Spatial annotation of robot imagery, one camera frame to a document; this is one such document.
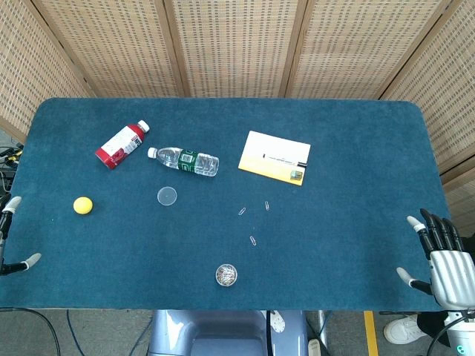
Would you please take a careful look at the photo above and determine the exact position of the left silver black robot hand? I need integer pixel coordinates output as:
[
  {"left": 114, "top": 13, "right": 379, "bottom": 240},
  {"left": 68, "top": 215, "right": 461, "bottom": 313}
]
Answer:
[{"left": 0, "top": 195, "right": 42, "bottom": 276}]

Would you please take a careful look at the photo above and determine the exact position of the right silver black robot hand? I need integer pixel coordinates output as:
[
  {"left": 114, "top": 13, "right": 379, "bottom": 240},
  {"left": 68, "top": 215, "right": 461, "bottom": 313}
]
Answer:
[{"left": 396, "top": 208, "right": 475, "bottom": 313}]

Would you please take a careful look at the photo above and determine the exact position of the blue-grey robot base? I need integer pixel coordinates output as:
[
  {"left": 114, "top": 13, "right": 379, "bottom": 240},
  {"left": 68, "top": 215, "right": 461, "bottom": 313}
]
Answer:
[{"left": 147, "top": 309, "right": 309, "bottom": 356}]

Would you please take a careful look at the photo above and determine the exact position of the round container of paperclips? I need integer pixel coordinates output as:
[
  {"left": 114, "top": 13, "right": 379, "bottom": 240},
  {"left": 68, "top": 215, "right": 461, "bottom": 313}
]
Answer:
[{"left": 214, "top": 263, "right": 238, "bottom": 288}]

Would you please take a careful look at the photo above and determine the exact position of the dark trouser leg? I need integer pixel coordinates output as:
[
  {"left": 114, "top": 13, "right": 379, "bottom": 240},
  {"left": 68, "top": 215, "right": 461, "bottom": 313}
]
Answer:
[{"left": 416, "top": 312, "right": 451, "bottom": 337}]

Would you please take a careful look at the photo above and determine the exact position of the white sneaker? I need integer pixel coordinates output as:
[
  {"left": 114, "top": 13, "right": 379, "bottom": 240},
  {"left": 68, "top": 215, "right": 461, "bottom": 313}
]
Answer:
[{"left": 383, "top": 314, "right": 428, "bottom": 346}]

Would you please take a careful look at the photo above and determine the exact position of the yellow ball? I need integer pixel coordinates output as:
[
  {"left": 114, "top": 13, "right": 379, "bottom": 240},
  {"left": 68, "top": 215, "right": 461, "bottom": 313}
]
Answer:
[{"left": 73, "top": 197, "right": 94, "bottom": 215}]

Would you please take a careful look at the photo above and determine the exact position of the yellow floor tape strip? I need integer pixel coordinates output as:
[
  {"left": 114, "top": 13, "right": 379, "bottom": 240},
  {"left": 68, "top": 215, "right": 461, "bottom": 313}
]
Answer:
[{"left": 363, "top": 311, "right": 380, "bottom": 356}]

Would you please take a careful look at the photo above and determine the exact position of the red drink bottle white cap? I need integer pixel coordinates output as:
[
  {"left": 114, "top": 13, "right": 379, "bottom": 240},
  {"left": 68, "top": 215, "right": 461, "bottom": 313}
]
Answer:
[{"left": 94, "top": 119, "right": 151, "bottom": 171}]

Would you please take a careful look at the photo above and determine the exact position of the woven bamboo screen panel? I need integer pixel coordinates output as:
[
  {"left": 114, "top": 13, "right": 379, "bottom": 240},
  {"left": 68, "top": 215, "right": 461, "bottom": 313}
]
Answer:
[
  {"left": 379, "top": 0, "right": 475, "bottom": 238},
  {"left": 284, "top": 0, "right": 459, "bottom": 100},
  {"left": 31, "top": 0, "right": 191, "bottom": 99},
  {"left": 0, "top": 0, "right": 96, "bottom": 144},
  {"left": 163, "top": 0, "right": 309, "bottom": 99}
]

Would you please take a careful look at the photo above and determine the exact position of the clear round plastic lid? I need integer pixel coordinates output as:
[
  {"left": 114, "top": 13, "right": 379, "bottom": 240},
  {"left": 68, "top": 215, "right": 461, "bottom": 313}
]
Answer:
[{"left": 157, "top": 186, "right": 178, "bottom": 207}]

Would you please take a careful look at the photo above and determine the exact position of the clear water bottle green label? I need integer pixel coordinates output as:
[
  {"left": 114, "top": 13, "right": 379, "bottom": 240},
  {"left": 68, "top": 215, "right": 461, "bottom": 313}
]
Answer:
[{"left": 147, "top": 146, "right": 220, "bottom": 178}]

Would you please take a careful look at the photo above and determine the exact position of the black marker pen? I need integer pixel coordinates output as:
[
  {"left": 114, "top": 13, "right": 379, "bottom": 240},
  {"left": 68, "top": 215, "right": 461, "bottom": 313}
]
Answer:
[{"left": 262, "top": 153, "right": 308, "bottom": 166}]

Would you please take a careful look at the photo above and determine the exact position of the white yellow notepad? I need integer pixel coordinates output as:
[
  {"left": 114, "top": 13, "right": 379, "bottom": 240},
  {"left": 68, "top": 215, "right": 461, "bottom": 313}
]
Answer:
[{"left": 237, "top": 130, "right": 312, "bottom": 187}]

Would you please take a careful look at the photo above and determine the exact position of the blue felt table cover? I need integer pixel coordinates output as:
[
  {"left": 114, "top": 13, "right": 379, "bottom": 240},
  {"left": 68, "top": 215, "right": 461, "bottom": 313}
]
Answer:
[{"left": 0, "top": 96, "right": 469, "bottom": 312}]

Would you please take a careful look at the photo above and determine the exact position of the black yellow cable bundle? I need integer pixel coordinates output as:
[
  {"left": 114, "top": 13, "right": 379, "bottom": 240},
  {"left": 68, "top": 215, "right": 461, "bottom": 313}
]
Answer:
[{"left": 0, "top": 143, "right": 25, "bottom": 194}]

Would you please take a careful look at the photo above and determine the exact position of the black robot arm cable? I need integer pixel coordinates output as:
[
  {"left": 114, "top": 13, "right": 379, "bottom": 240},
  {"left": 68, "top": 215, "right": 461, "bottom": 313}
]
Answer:
[{"left": 425, "top": 313, "right": 475, "bottom": 356}]

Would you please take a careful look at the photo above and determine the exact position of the black floor cable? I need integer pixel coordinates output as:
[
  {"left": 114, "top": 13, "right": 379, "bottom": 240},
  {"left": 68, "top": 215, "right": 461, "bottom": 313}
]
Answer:
[{"left": 0, "top": 306, "right": 62, "bottom": 356}]

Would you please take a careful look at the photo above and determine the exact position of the blue floor cable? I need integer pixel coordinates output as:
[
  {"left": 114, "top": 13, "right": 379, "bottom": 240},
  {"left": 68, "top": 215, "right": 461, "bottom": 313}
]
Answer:
[{"left": 65, "top": 309, "right": 90, "bottom": 356}]

